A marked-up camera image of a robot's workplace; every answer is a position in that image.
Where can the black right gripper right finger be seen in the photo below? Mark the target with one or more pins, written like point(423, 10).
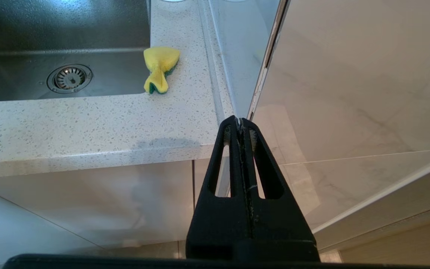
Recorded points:
point(282, 231)

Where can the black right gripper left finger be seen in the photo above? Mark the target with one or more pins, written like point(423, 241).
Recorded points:
point(218, 231)

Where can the yellow green sponge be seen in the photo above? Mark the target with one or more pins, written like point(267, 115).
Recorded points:
point(161, 65)

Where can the stainless steel sink basin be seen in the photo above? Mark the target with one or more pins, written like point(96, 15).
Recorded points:
point(69, 37)

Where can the round metal drain strainer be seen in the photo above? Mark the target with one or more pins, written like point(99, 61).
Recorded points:
point(69, 77)

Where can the small white plate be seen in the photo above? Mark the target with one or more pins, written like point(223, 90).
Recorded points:
point(172, 0)

